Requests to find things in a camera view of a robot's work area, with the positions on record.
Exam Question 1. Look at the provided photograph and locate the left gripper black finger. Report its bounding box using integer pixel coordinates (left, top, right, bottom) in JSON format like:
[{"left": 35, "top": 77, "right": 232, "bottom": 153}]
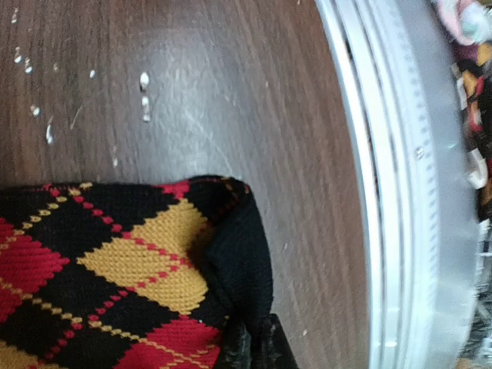
[{"left": 218, "top": 314, "right": 298, "bottom": 369}]

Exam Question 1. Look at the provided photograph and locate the argyle black red orange sock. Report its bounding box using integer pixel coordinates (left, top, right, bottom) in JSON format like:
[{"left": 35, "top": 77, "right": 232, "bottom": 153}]
[{"left": 1, "top": 176, "right": 273, "bottom": 368}]

